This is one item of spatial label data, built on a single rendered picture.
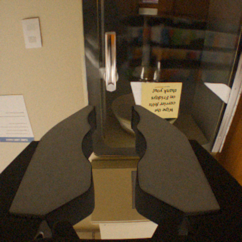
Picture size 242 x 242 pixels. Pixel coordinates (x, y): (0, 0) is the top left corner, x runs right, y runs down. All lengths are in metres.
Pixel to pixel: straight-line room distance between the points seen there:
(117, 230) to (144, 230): 0.10
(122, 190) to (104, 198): 0.04
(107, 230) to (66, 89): 0.60
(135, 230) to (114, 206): 0.33
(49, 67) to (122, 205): 0.61
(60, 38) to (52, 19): 0.08
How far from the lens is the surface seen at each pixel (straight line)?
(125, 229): 0.76
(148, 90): 0.36
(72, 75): 0.83
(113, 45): 0.28
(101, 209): 0.46
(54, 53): 0.82
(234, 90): 0.43
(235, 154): 0.55
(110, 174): 0.45
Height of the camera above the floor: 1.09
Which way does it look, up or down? 32 degrees up
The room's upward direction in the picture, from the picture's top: 179 degrees counter-clockwise
